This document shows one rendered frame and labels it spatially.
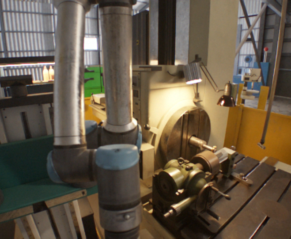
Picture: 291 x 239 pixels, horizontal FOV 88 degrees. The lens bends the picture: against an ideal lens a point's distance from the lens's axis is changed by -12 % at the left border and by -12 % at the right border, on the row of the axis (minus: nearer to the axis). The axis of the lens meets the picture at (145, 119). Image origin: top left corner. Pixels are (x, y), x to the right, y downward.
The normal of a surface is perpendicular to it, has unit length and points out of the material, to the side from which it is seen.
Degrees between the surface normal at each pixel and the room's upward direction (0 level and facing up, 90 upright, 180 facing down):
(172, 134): 90
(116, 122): 100
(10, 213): 90
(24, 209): 90
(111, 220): 67
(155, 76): 90
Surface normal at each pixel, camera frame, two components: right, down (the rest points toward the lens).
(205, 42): -0.81, 0.18
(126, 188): 0.44, -0.13
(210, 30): 0.58, 0.25
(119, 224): 0.09, -0.11
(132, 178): 0.76, -0.12
